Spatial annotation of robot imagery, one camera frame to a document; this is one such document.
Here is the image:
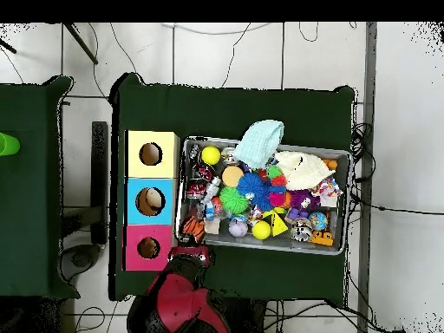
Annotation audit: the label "orange striped tiger plush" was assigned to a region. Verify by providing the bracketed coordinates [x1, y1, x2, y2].
[181, 214, 208, 244]

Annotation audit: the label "blue spiky ball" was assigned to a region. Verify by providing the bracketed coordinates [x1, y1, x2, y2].
[237, 172, 276, 212]

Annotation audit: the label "pink spiky ball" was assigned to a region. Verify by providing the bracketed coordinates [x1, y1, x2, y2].
[269, 191, 289, 209]

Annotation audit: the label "mint green cloth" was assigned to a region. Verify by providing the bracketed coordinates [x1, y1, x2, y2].
[232, 119, 285, 171]

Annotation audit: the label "cream knitted cloth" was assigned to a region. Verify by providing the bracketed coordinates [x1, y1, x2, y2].
[276, 151, 336, 192]

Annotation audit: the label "wooden box with three holes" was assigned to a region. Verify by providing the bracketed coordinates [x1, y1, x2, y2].
[123, 129, 181, 272]

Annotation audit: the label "clear mesh bin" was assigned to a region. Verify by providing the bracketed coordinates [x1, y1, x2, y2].
[175, 136, 351, 256]

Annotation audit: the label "white baseball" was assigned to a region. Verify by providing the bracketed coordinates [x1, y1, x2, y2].
[228, 218, 249, 239]

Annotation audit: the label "red soda can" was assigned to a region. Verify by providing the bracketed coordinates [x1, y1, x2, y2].
[186, 180, 208, 201]

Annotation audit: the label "green spiky ball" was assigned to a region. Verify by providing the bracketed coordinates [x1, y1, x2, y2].
[219, 186, 250, 215]

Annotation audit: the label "yellow ball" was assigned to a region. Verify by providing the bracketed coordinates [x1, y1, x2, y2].
[200, 145, 222, 167]
[251, 220, 272, 241]

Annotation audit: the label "orange foam disc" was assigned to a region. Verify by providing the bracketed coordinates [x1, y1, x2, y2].
[221, 166, 245, 188]

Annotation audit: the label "dark green table cloth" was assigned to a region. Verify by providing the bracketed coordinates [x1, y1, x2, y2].
[0, 75, 74, 299]
[109, 72, 356, 306]

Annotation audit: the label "colourful patterned cloth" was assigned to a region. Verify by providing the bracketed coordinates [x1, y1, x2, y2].
[311, 176, 344, 208]

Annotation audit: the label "green cup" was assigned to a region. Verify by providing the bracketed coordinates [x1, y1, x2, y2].
[0, 131, 22, 157]

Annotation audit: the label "black tripod leg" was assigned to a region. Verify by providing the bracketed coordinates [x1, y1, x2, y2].
[58, 22, 98, 67]

